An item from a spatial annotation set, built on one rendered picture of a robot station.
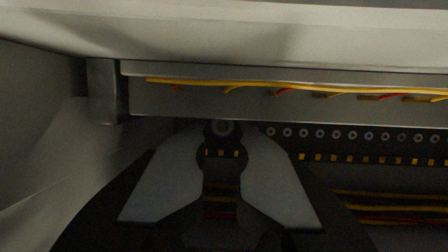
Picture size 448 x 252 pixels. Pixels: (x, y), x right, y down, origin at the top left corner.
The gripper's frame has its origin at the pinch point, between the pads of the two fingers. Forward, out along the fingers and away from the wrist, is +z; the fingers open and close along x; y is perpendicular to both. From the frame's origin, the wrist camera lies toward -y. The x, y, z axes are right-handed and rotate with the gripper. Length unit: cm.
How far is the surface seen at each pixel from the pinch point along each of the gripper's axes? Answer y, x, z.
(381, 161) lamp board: 8.4, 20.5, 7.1
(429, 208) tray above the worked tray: 12.9, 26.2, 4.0
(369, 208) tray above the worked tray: 13.3, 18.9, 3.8
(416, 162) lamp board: 8.3, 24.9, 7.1
